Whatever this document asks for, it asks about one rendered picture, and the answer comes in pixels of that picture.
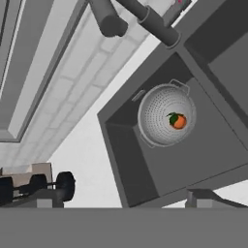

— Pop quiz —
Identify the white metal colander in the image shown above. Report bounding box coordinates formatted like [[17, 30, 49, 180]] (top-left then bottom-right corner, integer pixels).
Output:
[[131, 78, 198, 150]]

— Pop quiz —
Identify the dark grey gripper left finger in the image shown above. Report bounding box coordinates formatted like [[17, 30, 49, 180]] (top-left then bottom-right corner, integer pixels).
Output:
[[0, 188, 66, 209]]

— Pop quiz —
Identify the dark grey sink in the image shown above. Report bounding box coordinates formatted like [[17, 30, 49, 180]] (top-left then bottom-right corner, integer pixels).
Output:
[[96, 0, 248, 208]]

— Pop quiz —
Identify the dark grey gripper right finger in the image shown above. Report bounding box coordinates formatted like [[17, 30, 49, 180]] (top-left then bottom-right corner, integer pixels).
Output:
[[185, 188, 248, 209]]

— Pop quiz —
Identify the beige box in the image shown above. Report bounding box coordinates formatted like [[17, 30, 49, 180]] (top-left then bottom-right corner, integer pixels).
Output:
[[0, 162, 54, 189]]

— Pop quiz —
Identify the dark grey tap spout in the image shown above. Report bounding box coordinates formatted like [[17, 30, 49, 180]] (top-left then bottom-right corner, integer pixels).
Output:
[[115, 0, 182, 48]]

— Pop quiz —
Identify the dark grey tap handle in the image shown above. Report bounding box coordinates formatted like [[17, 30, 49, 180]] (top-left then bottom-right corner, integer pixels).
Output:
[[88, 0, 129, 39]]

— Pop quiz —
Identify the grey wall cupboard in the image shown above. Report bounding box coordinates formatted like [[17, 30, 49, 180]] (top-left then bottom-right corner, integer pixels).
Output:
[[0, 0, 95, 143]]

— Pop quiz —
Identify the orange with green leaf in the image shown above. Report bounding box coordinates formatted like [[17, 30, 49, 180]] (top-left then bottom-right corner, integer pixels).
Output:
[[166, 111, 188, 131]]

